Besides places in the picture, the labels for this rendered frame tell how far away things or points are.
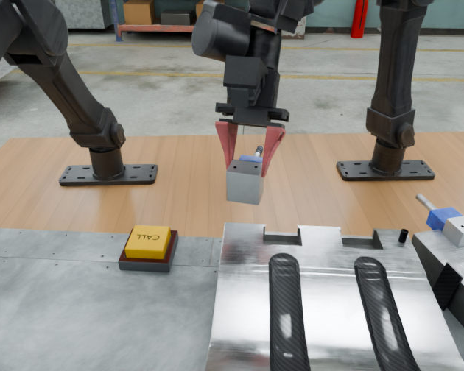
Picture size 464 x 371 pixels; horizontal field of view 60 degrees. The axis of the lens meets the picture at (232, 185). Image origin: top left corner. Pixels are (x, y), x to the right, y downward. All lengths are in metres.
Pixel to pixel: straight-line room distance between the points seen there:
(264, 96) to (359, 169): 0.41
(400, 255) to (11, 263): 0.59
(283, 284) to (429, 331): 0.17
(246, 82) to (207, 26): 0.10
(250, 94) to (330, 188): 0.40
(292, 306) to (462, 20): 6.09
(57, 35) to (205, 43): 0.20
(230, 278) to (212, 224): 0.24
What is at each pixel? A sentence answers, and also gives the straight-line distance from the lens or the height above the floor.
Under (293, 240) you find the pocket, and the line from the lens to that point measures 0.60.
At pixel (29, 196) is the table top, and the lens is 0.90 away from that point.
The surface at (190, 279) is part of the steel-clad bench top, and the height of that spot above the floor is 0.80.
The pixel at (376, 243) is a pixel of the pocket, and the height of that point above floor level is 0.88.
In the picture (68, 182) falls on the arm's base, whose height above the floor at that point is 0.81.
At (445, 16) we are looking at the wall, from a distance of 6.35.
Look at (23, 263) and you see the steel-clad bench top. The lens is 0.73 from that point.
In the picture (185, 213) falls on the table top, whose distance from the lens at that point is 0.76.
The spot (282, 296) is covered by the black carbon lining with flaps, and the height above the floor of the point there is 0.88.
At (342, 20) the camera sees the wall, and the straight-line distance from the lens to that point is 5.97.
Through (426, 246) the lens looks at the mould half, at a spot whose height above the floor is 0.85.
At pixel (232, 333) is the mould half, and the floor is 0.88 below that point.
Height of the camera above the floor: 1.25
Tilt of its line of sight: 33 degrees down
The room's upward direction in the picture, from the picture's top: straight up
